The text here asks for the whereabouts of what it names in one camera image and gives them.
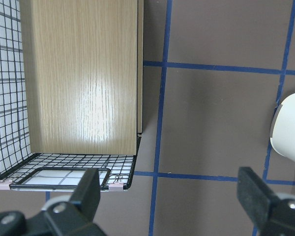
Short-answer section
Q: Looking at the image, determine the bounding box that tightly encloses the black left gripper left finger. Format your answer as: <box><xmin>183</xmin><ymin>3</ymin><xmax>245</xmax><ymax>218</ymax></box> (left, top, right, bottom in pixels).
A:
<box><xmin>0</xmin><ymin>169</ymin><xmax>105</xmax><ymax>236</ymax></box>

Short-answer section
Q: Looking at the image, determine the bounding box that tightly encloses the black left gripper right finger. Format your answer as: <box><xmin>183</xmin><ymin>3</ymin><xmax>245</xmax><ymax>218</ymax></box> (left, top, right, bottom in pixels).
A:
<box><xmin>237</xmin><ymin>167</ymin><xmax>295</xmax><ymax>236</ymax></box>

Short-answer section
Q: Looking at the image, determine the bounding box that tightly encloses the white two-slot toaster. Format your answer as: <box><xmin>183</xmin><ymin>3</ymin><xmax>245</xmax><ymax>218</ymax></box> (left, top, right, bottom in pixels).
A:
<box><xmin>269</xmin><ymin>93</ymin><xmax>295</xmax><ymax>162</ymax></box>

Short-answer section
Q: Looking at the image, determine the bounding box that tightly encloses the wire grid wooden shelf box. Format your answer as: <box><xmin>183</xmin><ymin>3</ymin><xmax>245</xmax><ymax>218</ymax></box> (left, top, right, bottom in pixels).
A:
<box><xmin>0</xmin><ymin>0</ymin><xmax>144</xmax><ymax>191</ymax></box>

